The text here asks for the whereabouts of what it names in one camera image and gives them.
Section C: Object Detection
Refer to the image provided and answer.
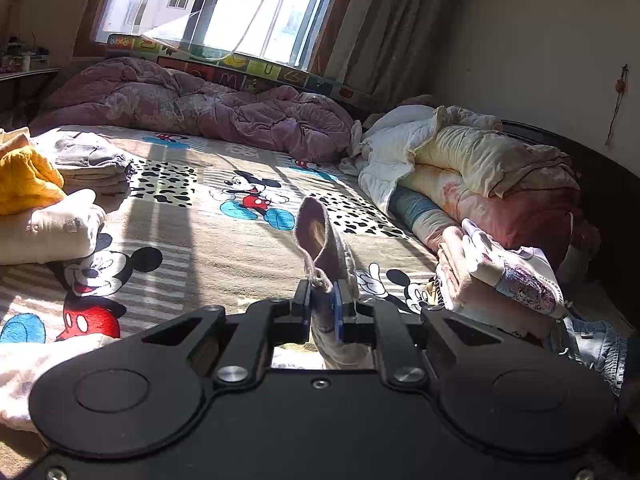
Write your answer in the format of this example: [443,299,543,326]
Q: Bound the cream folded garment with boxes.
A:
[0,188,106,266]

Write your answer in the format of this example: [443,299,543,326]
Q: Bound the Mickey Mouse bed blanket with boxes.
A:
[0,123,452,461]

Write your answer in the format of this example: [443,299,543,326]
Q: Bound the dark wooden headboard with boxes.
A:
[503,120,639,330]

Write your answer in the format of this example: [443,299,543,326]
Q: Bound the window with frame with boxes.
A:
[74,0,349,75]

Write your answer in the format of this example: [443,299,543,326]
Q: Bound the cluttered side table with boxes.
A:
[1,36,60,130]

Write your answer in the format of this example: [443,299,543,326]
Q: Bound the blue denim jeans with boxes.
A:
[544,315,639,408]

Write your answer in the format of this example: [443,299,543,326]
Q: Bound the stack of folded clothes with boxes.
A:
[436,219,567,339]

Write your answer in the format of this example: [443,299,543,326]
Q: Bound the purple crumpled quilt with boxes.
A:
[29,56,354,162]

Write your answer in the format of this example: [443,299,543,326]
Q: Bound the wall hanging ornament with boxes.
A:
[604,64,629,146]

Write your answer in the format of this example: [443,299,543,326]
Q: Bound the floral white pyjama garment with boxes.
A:
[1,197,372,431]

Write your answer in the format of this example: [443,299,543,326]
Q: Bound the grey folded clothes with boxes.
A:
[34,129,134,195]

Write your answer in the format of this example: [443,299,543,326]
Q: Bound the grey curtain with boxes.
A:
[312,0,458,110]

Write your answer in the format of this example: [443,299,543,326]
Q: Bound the yellow garment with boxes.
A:
[0,127,66,216]

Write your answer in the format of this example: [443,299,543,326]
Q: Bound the rolled white pink quilts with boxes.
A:
[340,96,600,266]

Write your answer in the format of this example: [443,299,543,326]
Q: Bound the colourful alphabet play mat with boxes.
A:
[106,34,378,112]

